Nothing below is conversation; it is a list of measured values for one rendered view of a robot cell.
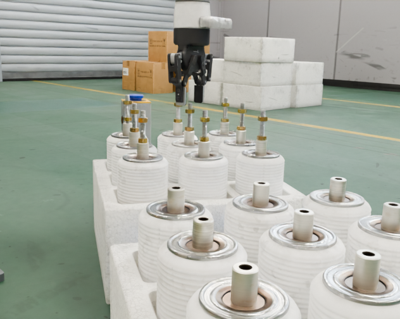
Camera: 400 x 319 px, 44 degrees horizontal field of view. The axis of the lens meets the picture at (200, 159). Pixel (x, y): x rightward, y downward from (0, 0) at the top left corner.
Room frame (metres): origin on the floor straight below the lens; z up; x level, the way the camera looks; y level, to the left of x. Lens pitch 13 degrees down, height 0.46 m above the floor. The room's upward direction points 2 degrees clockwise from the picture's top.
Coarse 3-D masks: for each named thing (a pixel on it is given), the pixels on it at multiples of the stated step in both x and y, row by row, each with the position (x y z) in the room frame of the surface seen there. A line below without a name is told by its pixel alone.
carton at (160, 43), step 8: (152, 32) 5.05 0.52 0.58; (160, 32) 4.96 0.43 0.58; (168, 32) 4.90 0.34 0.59; (152, 40) 5.05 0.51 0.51; (160, 40) 4.96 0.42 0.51; (168, 40) 4.90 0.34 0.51; (152, 48) 5.05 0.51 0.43; (160, 48) 4.96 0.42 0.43; (168, 48) 4.90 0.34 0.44; (176, 48) 4.97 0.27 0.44; (152, 56) 5.05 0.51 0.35; (160, 56) 4.95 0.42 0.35
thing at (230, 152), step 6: (222, 144) 1.06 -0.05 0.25; (222, 150) 1.05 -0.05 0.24; (228, 150) 1.03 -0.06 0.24; (234, 150) 1.02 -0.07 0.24; (240, 150) 1.02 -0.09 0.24; (228, 156) 1.03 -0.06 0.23; (234, 156) 1.02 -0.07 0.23; (228, 162) 1.03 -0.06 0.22; (234, 162) 1.02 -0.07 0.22; (228, 168) 1.03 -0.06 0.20; (234, 168) 1.02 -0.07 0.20; (228, 174) 1.03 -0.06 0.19; (234, 174) 1.02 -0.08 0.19; (228, 180) 1.03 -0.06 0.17; (234, 180) 1.02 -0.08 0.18
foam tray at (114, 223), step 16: (96, 160) 1.16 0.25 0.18; (96, 176) 1.02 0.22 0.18; (96, 192) 1.03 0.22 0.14; (112, 192) 0.90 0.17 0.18; (288, 192) 0.94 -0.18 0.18; (96, 208) 1.04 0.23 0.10; (112, 208) 0.80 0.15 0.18; (128, 208) 0.81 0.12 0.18; (208, 208) 0.85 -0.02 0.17; (224, 208) 0.85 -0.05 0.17; (96, 224) 1.05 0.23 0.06; (112, 224) 0.80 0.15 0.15; (128, 224) 0.81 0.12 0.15; (96, 240) 1.07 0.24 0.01; (112, 240) 0.80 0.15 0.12; (128, 240) 0.81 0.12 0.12
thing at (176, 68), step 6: (168, 54) 0.98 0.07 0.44; (168, 60) 0.98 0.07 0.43; (180, 60) 0.98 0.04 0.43; (168, 66) 0.99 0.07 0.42; (174, 66) 0.98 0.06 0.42; (180, 66) 0.98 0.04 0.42; (168, 72) 0.99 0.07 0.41; (180, 72) 0.98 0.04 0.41; (168, 78) 0.99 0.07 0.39; (180, 78) 0.98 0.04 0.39
